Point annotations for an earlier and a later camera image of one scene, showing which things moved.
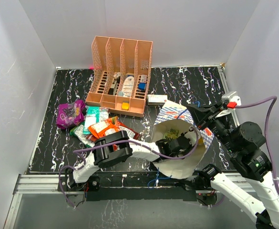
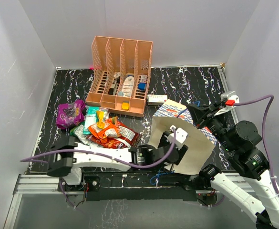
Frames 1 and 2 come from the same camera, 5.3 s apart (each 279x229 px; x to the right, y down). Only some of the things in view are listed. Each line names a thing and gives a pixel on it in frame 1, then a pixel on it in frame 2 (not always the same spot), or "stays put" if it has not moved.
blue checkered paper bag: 170,119 stays put
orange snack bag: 106,127 stays put
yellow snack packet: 200,144 → 103,116
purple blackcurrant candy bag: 71,114 stays put
